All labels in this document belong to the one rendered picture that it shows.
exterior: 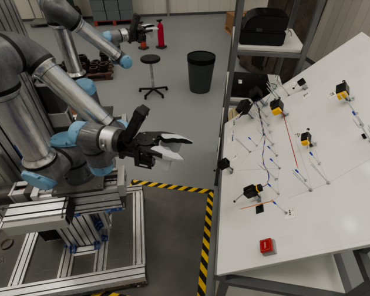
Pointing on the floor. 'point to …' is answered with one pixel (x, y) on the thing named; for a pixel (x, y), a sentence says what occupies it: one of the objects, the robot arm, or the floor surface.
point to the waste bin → (200, 70)
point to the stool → (151, 73)
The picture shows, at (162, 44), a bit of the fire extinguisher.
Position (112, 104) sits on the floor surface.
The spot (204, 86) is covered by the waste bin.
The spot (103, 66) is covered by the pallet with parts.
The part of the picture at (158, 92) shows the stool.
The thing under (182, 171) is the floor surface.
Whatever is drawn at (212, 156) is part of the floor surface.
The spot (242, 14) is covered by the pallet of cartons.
